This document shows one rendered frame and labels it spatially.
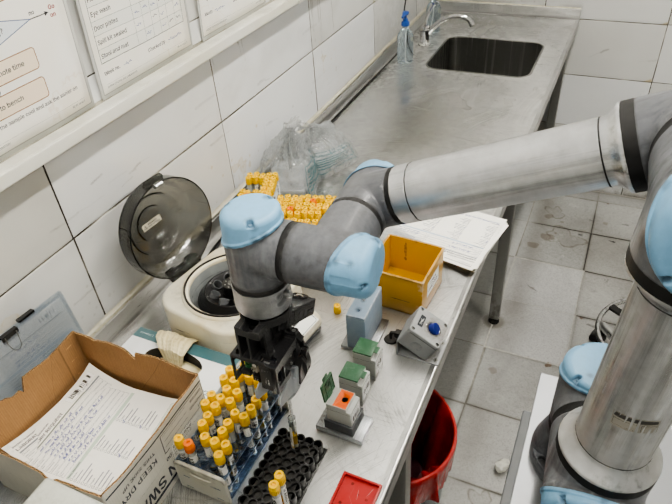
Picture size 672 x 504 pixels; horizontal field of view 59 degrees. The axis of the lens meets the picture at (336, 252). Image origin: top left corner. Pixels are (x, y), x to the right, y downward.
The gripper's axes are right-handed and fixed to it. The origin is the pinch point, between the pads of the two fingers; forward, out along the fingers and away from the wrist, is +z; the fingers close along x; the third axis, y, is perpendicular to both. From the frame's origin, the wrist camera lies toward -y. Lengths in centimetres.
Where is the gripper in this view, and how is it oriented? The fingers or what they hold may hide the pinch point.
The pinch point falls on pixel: (287, 388)
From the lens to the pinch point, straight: 95.5
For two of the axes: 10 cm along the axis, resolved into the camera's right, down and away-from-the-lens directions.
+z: 0.5, 7.9, 6.2
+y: -4.1, 5.8, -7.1
